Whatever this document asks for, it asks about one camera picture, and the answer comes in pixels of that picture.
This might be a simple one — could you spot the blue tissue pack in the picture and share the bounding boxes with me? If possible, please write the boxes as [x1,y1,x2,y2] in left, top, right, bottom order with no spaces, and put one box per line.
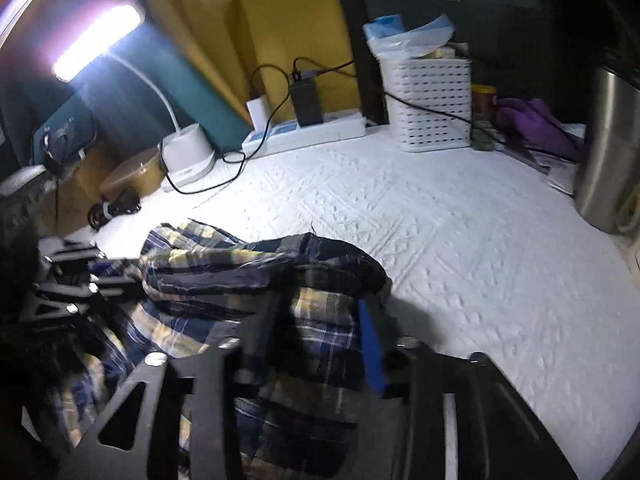
[362,14,456,61]

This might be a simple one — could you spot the white textured tablecloth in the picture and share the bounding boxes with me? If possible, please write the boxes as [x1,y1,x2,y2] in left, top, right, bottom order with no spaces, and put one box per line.
[94,131,639,479]

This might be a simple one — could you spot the yellow curtain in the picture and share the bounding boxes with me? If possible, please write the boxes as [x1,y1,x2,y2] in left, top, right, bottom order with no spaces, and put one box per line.
[145,0,354,119]

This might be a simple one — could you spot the white desk lamp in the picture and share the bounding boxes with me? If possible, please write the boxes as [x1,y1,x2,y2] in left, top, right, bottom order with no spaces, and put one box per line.
[51,0,217,196]

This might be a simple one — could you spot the white power strip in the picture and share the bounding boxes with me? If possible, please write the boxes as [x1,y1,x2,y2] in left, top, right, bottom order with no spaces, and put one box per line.
[242,110,367,157]

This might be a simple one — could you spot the white charger plug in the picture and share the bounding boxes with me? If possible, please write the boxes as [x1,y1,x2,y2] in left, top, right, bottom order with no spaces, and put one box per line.
[246,94,271,132]

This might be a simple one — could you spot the small orange jar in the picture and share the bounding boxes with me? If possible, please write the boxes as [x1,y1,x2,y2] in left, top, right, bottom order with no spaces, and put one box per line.
[471,84,497,120]

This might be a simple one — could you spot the brown round container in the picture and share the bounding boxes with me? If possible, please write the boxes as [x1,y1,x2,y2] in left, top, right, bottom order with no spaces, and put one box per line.
[99,148,165,200]

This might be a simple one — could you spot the stainless steel tumbler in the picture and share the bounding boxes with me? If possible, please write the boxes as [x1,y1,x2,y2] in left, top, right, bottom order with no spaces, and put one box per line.
[574,66,639,233]

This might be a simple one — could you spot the black cable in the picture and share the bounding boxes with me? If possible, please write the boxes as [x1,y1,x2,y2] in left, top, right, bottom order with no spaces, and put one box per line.
[159,55,501,196]

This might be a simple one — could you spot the purple plush toy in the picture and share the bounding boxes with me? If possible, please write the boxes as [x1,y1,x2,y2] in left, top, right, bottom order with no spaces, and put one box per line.
[495,98,580,160]

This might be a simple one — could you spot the black power adapter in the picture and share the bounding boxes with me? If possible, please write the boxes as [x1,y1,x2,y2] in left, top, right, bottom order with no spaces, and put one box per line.
[290,79,323,127]

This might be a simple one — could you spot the white perforated basket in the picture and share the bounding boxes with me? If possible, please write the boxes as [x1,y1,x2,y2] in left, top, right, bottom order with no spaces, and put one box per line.
[380,58,472,153]

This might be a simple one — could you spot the blue plaid pants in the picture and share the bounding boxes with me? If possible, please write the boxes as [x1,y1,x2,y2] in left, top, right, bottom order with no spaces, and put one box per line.
[48,220,392,479]

